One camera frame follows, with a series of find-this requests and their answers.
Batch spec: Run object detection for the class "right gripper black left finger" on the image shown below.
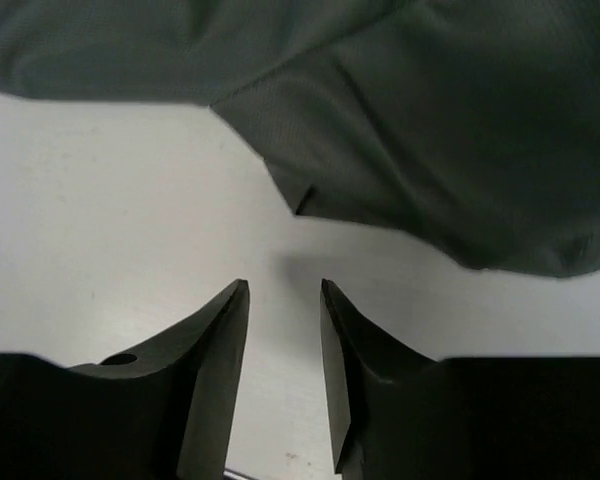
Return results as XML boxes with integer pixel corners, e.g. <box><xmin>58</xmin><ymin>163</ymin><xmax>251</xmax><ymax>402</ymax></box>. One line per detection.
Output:
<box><xmin>0</xmin><ymin>280</ymin><xmax>249</xmax><ymax>479</ymax></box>

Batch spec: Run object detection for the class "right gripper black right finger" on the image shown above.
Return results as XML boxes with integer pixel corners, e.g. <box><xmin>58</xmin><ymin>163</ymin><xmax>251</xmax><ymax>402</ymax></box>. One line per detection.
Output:
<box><xmin>320</xmin><ymin>280</ymin><xmax>600</xmax><ymax>479</ymax></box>

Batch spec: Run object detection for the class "dark grey t-shirt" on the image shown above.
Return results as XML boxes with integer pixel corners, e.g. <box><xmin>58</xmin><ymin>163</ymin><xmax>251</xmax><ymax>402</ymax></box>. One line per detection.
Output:
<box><xmin>0</xmin><ymin>1</ymin><xmax>600</xmax><ymax>278</ymax></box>

